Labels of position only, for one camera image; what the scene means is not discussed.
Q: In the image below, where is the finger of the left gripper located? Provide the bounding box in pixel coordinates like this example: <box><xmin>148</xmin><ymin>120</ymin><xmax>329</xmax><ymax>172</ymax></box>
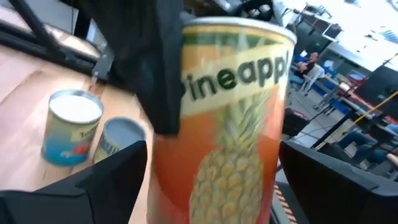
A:
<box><xmin>76</xmin><ymin>0</ymin><xmax>185</xmax><ymax>136</ymax></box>

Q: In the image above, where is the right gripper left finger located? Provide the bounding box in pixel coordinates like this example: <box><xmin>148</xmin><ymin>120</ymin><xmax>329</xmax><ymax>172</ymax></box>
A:
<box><xmin>0</xmin><ymin>139</ymin><xmax>149</xmax><ymax>224</ymax></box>

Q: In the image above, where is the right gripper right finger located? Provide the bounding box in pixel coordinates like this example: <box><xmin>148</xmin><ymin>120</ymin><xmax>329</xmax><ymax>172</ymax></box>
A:
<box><xmin>279</xmin><ymin>139</ymin><xmax>398</xmax><ymax>224</ymax></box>

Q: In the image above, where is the blue yellow tomato can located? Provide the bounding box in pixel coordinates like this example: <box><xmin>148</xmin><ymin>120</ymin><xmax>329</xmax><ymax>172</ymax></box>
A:
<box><xmin>40</xmin><ymin>89</ymin><xmax>104</xmax><ymax>167</ymax></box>

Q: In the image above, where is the orange pineapple can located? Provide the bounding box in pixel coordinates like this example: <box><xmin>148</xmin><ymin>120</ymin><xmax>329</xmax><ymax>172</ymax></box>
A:
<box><xmin>146</xmin><ymin>16</ymin><xmax>299</xmax><ymax>224</ymax></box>

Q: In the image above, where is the black hazard-striped floor mat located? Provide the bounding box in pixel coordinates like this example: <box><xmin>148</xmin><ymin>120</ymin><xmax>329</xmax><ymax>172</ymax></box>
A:
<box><xmin>270</xmin><ymin>180</ymin><xmax>312</xmax><ymax>224</ymax></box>

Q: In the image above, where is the person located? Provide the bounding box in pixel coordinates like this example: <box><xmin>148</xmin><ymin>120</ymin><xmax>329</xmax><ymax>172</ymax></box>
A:
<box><xmin>335</xmin><ymin>123</ymin><xmax>398</xmax><ymax>175</ymax></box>
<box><xmin>290</xmin><ymin>51</ymin><xmax>326</xmax><ymax>96</ymax></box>

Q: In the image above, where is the yellow blue labelled can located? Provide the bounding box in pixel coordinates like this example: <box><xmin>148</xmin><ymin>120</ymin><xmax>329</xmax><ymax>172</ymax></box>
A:
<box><xmin>92</xmin><ymin>116</ymin><xmax>147</xmax><ymax>165</ymax></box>

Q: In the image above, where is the black case with red trim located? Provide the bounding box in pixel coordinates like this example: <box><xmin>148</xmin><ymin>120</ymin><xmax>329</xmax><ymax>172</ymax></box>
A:
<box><xmin>281</xmin><ymin>107</ymin><xmax>312</xmax><ymax>138</ymax></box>

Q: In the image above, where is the black aluminium table frame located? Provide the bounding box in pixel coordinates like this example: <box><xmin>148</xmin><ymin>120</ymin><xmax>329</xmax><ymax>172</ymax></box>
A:
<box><xmin>0</xmin><ymin>0</ymin><xmax>114</xmax><ymax>82</ymax></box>

